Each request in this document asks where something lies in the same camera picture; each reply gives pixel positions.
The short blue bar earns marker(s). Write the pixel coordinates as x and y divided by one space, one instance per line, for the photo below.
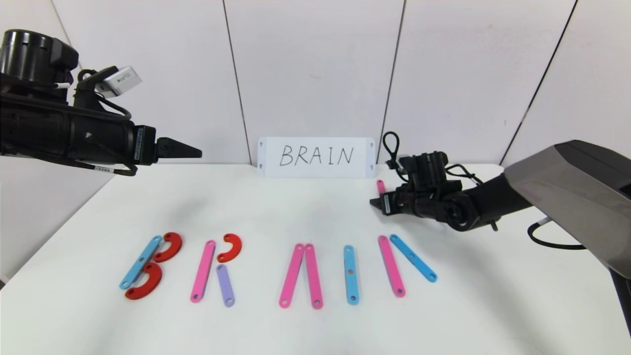
413 258

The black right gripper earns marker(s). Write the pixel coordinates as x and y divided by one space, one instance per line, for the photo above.
387 203

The pink bar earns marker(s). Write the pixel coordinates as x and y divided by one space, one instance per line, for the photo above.
313 276
292 276
203 271
392 266
380 187

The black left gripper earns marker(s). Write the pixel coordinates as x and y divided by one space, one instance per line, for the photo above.
144 143

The black left camera bracket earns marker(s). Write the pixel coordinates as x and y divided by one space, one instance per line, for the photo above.
87 97

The red C-shaped piece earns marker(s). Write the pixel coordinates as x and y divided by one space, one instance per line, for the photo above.
153 283
235 246
173 246

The short purple bar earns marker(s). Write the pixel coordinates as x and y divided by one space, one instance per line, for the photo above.
226 288

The white BRAIN sign card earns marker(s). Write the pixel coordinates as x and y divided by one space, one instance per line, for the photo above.
315 143

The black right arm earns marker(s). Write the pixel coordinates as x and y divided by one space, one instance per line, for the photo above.
567 182

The blue bar with orange hole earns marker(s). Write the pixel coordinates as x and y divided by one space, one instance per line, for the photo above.
350 283

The black and orange left arm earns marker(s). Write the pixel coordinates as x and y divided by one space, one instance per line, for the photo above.
34 128

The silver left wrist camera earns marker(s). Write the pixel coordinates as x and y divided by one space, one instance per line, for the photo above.
121 80

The long blue bar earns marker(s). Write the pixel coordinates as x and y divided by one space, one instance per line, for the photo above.
140 263

